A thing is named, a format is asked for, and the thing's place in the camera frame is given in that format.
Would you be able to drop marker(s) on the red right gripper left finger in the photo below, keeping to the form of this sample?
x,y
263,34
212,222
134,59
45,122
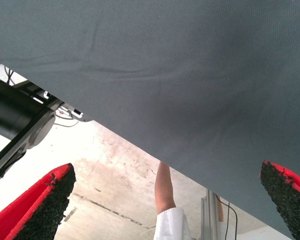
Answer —
x,y
20,215

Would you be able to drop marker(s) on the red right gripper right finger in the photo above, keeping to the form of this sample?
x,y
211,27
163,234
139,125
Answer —
x,y
290,200

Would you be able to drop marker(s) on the person's bare forearm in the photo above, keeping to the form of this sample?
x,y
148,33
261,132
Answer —
x,y
163,190

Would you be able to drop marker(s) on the small white plug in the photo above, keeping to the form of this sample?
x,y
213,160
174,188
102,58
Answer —
x,y
78,113

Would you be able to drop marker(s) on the white sleeve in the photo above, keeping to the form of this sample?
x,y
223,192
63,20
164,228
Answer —
x,y
170,225

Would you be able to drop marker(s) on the dark grey table cloth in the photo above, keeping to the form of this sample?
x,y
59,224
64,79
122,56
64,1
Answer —
x,y
165,62

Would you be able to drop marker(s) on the aluminium profile post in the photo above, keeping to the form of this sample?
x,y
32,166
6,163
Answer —
x,y
208,220

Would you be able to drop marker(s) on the black frame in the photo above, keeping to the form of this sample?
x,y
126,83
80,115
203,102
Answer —
x,y
12,110

